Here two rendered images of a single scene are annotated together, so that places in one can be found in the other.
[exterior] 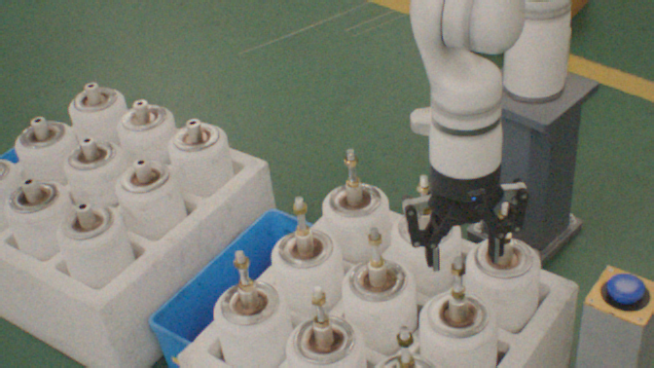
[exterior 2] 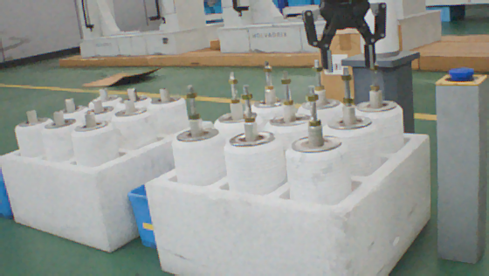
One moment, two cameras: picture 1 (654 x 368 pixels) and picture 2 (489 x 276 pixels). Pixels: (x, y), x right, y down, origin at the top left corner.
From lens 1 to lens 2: 0.60 m
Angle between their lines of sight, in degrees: 23
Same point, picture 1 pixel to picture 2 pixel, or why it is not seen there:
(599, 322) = (449, 96)
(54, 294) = (65, 177)
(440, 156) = not seen: outside the picture
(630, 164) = not seen: hidden behind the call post
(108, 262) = (102, 149)
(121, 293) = (109, 169)
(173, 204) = (148, 128)
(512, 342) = (389, 155)
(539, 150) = (389, 86)
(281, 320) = (220, 141)
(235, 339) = (186, 152)
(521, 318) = (394, 148)
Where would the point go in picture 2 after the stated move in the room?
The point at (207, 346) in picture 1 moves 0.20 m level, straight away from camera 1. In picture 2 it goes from (167, 178) to (153, 150)
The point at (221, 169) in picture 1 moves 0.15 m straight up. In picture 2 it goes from (181, 119) to (172, 58)
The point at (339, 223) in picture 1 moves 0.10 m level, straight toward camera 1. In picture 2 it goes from (260, 112) to (265, 123)
